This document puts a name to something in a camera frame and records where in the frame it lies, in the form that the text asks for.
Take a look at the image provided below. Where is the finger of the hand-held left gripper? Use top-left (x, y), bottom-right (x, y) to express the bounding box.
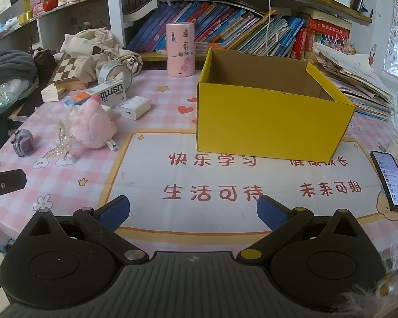
top-left (0, 169), bottom-right (27, 210)

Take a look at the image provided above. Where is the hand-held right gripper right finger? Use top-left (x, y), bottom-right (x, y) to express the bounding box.
top-left (236, 195), bottom-right (369, 267)

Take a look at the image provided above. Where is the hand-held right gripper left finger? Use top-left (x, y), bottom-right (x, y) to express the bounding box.
top-left (18, 195), bottom-right (150, 266)

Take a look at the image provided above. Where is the purple grey toy watch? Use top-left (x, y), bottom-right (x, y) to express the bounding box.
top-left (12, 129), bottom-right (36, 158)

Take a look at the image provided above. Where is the clear crystal bead ornament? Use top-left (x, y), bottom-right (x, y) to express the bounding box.
top-left (55, 106), bottom-right (78, 165)

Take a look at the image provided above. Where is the yellow cardboard box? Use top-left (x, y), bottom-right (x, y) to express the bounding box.
top-left (196, 48), bottom-right (356, 164)

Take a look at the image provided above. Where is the pink plush toy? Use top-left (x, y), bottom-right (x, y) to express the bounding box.
top-left (68, 94), bottom-right (118, 149)

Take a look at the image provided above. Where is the white orange carton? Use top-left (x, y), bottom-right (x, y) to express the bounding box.
top-left (64, 79), bottom-right (125, 108)

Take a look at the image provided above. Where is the iridescent plastic bag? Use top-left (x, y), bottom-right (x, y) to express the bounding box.
top-left (0, 78), bottom-right (40, 118)

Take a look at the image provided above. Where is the white tissue block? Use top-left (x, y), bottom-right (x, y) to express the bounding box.
top-left (41, 83), bottom-right (65, 102)

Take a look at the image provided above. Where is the white charger plug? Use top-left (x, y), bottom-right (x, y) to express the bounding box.
top-left (119, 96), bottom-right (151, 120)

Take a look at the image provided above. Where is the pink checked table mat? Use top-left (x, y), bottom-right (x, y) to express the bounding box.
top-left (0, 62), bottom-right (398, 262)

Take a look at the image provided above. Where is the grey folded cloth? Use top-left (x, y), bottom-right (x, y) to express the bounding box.
top-left (0, 50), bottom-right (38, 91)

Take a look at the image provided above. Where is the black smartphone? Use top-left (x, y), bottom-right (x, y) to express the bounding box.
top-left (370, 151), bottom-right (398, 212)

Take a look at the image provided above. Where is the dark brown bag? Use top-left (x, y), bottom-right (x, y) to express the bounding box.
top-left (33, 49), bottom-right (58, 83)

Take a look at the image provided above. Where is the wooden chessboard box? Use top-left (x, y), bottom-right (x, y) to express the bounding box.
top-left (51, 53), bottom-right (91, 91)

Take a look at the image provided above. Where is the fuzzy beaded garment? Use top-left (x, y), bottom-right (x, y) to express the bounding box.
top-left (340, 238), bottom-right (398, 318)

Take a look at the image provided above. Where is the clear tape roll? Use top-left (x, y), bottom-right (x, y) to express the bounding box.
top-left (96, 61), bottom-right (132, 91)

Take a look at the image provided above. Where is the beige cloth bag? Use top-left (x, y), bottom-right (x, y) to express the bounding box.
top-left (60, 29), bottom-right (143, 83)

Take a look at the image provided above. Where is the stack of papers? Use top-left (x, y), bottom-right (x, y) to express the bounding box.
top-left (313, 41), bottom-right (397, 120)

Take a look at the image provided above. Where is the pink sticker-covered canister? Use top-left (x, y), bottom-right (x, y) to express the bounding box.
top-left (166, 23), bottom-right (196, 77)

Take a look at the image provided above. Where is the row of colourful books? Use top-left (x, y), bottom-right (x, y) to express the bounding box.
top-left (126, 1), bottom-right (352, 61)

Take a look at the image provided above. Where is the thick grey-edged book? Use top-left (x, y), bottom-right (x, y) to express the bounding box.
top-left (123, 0), bottom-right (160, 24)

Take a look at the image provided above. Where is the white wooden bookshelf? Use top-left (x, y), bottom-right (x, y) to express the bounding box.
top-left (0, 0), bottom-right (374, 63)

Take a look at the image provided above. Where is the white hanging cable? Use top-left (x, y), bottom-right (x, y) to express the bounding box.
top-left (255, 0), bottom-right (272, 57)

